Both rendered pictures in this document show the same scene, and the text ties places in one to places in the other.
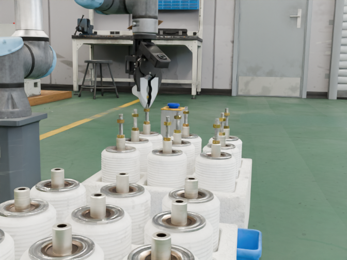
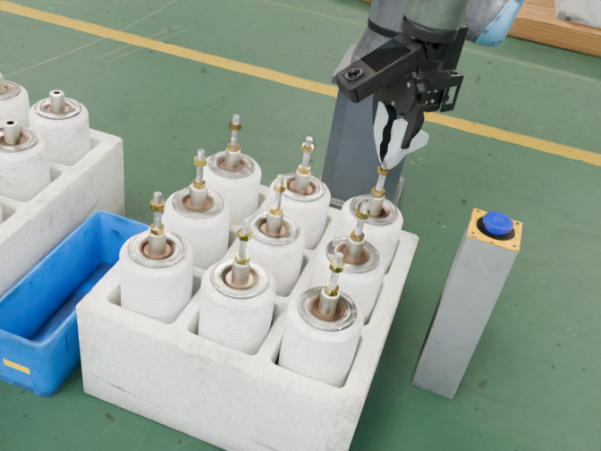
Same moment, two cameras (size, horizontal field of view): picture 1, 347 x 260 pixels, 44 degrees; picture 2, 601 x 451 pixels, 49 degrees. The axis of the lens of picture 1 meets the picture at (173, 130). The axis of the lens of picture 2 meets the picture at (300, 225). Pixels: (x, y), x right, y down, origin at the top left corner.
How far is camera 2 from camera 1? 144 cm
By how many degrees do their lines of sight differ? 85
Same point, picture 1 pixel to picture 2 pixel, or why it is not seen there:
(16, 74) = (385, 14)
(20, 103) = not seen: hidden behind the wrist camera
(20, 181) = (334, 157)
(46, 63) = (469, 21)
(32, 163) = (366, 150)
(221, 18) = not seen: outside the picture
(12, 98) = (369, 46)
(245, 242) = (55, 344)
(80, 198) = (35, 126)
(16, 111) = not seen: hidden behind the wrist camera
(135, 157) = (209, 182)
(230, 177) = (123, 283)
